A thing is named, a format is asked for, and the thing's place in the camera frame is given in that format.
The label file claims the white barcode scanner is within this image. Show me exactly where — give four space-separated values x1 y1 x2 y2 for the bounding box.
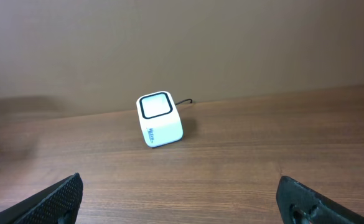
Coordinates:
136 91 184 147

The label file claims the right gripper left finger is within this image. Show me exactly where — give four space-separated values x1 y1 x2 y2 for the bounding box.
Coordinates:
0 173 83 224

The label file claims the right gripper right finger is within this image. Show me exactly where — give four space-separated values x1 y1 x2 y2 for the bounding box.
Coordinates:
276 176 364 224

